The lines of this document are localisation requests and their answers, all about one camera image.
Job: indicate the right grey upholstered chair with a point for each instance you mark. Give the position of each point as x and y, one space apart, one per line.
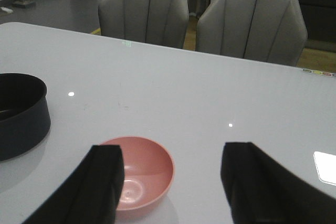
271 31

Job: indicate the pink plastic bowl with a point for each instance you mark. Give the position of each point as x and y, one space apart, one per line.
149 172

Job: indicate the grey upholstered chair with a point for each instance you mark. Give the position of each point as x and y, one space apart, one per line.
271 31
157 22

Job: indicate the coloured sticker strip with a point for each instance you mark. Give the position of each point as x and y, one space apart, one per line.
319 73

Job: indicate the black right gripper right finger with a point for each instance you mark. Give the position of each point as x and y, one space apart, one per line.
260 190

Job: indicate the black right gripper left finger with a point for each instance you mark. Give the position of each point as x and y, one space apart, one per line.
90 194

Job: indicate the dark blue saucepan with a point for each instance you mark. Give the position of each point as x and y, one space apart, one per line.
25 119

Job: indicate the left grey upholstered chair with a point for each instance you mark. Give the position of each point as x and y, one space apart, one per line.
157 22

